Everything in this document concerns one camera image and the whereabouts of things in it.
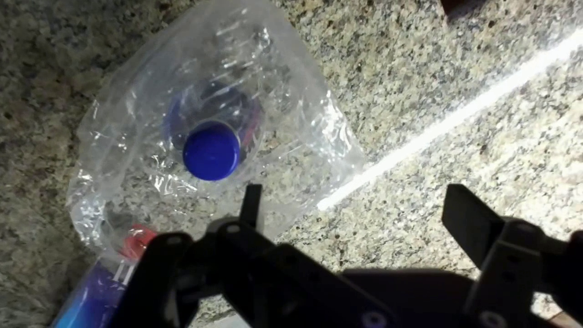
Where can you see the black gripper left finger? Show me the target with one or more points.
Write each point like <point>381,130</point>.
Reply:
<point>256,285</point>

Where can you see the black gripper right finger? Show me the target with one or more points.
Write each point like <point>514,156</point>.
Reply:
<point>522,274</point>

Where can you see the clear plastic bag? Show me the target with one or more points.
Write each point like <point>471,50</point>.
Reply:
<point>121,121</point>

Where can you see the Fiji water bottle blue cap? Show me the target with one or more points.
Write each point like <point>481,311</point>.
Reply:
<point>92,298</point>
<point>212,150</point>

